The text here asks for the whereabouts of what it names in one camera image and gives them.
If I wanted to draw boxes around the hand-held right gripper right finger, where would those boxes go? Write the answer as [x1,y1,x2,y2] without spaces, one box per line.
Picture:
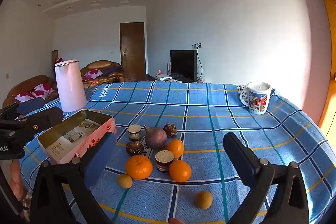
[223,132,310,224]

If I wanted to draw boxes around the person's left hand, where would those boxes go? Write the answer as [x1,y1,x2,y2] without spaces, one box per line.
[10,160,29,200]

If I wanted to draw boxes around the black power cable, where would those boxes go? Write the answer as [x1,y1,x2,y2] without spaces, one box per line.
[196,48,204,82]

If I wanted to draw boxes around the purple passion fruit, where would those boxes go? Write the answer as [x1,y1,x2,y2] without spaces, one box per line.
[143,125,168,150]

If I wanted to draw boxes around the round orange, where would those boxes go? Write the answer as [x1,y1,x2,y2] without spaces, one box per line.
[169,160,192,183]
[165,139,185,159]

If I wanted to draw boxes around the pink rectangular tin box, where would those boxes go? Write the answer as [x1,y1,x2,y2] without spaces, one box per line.
[37,109,117,165]

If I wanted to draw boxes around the large cut mangosteen half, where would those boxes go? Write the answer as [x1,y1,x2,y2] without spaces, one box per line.
[155,150,175,173]

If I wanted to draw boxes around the brown leather armchair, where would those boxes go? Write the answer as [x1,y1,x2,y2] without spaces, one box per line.
[80,60,124,84]

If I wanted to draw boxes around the large orange tangerine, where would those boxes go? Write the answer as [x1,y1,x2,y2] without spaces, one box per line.
[125,155,153,180]

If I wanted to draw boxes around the orange wooden door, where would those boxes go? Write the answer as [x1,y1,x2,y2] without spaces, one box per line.
[309,0,336,136]

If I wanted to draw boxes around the small yellow fruit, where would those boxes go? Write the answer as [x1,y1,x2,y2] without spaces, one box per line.
[117,174,133,189]
[194,191,214,209]

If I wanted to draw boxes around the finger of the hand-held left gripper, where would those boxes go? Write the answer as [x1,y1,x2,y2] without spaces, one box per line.
[0,107,64,146]
[0,97,45,122]

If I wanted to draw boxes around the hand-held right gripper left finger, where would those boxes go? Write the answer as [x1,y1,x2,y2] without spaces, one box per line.
[30,132,117,224]

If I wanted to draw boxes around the brown leather sofa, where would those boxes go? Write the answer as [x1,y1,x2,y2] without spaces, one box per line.
[2,75,59,109]

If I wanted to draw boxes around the dark brown wooden door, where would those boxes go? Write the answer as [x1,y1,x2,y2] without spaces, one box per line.
[119,22,147,82]

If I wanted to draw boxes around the pink cylindrical cup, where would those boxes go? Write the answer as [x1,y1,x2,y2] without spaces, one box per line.
[55,59,88,112]

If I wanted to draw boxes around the blue checked tablecloth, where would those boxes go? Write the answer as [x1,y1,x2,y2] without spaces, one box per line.
[20,81,332,224]

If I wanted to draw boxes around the black television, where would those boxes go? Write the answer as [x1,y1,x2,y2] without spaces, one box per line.
[170,50,198,82]

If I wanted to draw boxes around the round sandwich biscuit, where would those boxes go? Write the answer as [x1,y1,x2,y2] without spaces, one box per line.
[128,124,143,141]

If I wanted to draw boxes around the white printed mug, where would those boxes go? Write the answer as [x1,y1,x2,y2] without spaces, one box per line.
[238,82,272,116]

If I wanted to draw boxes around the white floral cushion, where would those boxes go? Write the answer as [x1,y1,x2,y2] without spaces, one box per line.
[84,69,103,79]
[14,84,55,103]

